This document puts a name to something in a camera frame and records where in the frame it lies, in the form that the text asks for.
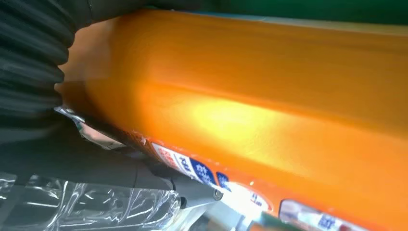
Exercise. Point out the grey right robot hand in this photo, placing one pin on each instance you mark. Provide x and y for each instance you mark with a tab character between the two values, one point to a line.
79	178

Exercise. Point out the green table cover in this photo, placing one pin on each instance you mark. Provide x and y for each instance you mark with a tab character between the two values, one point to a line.
318	9

